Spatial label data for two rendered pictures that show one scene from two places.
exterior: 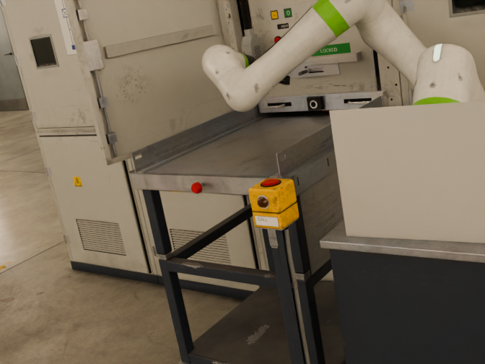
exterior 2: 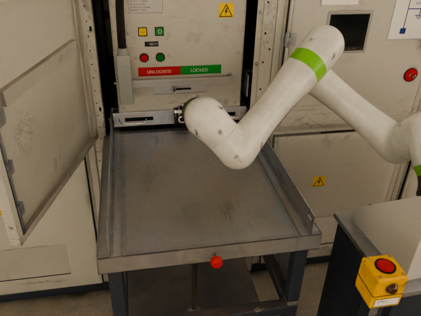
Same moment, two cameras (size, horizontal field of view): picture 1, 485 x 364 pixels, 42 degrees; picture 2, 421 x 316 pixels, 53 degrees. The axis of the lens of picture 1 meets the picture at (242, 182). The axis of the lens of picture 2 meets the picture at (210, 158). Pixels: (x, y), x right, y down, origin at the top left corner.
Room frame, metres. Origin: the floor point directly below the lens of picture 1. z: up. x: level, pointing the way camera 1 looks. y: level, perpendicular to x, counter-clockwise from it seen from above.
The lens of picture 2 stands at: (1.25, 0.78, 1.64)
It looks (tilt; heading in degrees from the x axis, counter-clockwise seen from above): 31 degrees down; 310
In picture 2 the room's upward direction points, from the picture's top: 2 degrees clockwise
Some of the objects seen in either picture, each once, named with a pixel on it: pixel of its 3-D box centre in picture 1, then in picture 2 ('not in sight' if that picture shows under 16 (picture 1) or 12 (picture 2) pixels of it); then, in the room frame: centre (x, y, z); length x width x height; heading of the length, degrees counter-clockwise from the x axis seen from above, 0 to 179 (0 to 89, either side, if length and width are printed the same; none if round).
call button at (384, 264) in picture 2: (271, 184); (384, 266); (1.40, -0.06, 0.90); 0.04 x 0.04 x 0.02
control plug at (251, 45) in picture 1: (254, 58); (124, 78); (2.43, -0.13, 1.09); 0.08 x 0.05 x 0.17; 141
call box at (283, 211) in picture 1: (273, 203); (380, 280); (1.40, -0.06, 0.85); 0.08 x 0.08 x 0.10; 51
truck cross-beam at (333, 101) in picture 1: (320, 101); (180, 113); (2.36, -0.34, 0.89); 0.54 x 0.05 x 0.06; 51
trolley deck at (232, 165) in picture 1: (265, 150); (195, 183); (2.05, -0.10, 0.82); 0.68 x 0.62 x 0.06; 141
